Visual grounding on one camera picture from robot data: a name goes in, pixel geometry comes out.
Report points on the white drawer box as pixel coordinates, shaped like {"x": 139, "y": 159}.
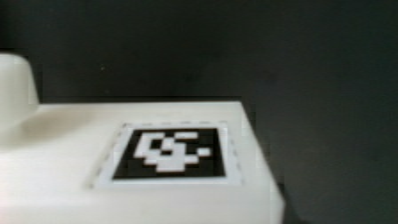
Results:
{"x": 128, "y": 163}

